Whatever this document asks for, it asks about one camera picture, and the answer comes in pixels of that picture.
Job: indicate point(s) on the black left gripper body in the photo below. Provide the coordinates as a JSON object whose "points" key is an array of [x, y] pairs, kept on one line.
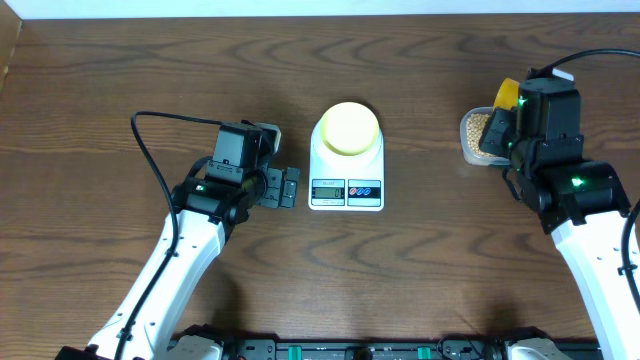
{"points": [[272, 195]]}

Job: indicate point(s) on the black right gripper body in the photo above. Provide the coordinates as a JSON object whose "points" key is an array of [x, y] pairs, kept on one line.
{"points": [[497, 138]]}

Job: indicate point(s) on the yellow measuring scoop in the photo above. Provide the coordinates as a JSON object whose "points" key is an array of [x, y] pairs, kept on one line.
{"points": [[507, 96]]}

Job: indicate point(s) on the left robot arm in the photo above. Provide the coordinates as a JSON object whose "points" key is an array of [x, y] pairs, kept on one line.
{"points": [[215, 197]]}

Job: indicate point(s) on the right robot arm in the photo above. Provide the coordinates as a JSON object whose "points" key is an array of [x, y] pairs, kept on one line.
{"points": [[581, 203]]}

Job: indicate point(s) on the white kitchen scale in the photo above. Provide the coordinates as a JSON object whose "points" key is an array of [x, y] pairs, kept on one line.
{"points": [[346, 183]]}

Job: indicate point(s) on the pale yellow bowl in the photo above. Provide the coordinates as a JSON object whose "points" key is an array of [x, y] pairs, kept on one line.
{"points": [[349, 128]]}

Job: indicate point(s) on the clear container of soybeans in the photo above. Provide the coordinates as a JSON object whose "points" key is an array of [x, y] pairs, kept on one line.
{"points": [[472, 127]]}

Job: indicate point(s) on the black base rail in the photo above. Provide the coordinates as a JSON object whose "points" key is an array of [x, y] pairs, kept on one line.
{"points": [[390, 350]]}

